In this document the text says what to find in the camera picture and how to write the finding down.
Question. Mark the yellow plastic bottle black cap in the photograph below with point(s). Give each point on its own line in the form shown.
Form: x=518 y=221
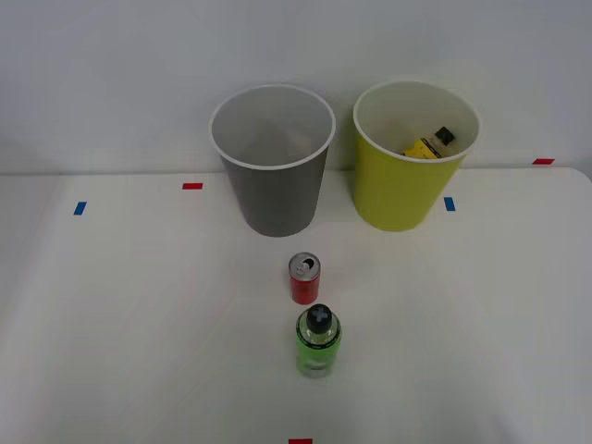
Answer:
x=427 y=147

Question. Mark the grey plastic waste bin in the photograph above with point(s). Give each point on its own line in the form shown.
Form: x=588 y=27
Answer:
x=277 y=199

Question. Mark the red drink can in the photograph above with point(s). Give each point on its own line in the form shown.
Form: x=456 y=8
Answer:
x=304 y=287

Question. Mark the yellow-green plastic waste bin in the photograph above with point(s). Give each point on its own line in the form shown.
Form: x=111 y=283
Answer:
x=398 y=194

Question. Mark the green plastic bottle black cap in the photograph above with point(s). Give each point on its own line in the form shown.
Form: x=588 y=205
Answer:
x=317 y=344

